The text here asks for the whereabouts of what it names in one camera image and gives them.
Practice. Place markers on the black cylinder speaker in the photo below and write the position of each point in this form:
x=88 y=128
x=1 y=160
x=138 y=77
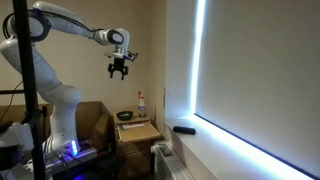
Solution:
x=184 y=130

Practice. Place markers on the black bowl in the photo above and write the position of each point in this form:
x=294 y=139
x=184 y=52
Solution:
x=124 y=115

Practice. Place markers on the clear spray bottle red trigger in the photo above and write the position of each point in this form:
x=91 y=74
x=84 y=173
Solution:
x=141 y=106

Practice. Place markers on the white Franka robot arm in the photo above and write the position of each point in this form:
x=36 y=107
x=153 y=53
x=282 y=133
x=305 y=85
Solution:
x=50 y=80

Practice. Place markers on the white paper strip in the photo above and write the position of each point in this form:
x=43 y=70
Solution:
x=132 y=126

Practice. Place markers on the black tripod stand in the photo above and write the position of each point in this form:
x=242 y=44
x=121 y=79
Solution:
x=28 y=83

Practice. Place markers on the wooden nightstand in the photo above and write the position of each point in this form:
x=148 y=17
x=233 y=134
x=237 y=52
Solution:
x=133 y=156

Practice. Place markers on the grey roller window blind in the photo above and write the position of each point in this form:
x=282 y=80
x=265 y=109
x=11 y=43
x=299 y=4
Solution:
x=263 y=73

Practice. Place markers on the white radiator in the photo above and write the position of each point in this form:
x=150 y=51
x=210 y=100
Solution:
x=170 y=163

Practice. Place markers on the white windowsill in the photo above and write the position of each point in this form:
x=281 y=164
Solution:
x=216 y=150

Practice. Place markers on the small wrist camera box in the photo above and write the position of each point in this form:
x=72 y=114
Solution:
x=132 y=56

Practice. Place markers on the metal robot base platform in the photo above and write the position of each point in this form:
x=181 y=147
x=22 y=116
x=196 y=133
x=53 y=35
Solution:
x=83 y=156

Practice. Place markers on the brown cardboard box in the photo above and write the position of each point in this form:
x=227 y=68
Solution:
x=91 y=120

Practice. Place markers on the white rounded device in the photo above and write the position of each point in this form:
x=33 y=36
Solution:
x=18 y=136

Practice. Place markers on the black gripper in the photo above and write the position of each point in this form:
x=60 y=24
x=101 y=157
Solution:
x=118 y=64

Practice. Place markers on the wooden pull-out tray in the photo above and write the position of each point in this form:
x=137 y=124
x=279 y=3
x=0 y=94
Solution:
x=138 y=133

